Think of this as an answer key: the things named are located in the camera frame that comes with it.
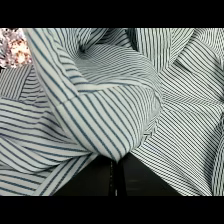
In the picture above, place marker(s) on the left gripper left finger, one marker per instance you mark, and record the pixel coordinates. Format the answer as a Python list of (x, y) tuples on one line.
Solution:
[(93, 180)]

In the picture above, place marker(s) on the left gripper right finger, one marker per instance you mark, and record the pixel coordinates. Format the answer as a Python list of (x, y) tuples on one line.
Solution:
[(143, 180)]

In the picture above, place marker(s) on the white blue striped shirt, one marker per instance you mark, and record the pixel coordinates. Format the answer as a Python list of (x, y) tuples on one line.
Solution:
[(100, 100)]

